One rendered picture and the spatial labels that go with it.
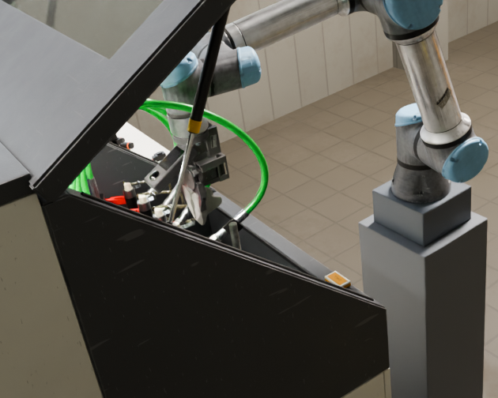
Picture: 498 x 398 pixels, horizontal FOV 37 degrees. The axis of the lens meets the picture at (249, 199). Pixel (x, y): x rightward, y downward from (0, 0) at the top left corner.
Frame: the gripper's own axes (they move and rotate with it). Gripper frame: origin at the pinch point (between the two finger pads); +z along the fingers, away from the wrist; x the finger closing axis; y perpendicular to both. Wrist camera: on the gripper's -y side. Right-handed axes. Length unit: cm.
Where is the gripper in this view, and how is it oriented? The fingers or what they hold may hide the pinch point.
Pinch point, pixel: (198, 220)
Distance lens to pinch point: 157.3
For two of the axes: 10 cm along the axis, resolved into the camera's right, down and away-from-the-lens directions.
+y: 8.3, -3.8, 4.1
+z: 1.4, 8.5, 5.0
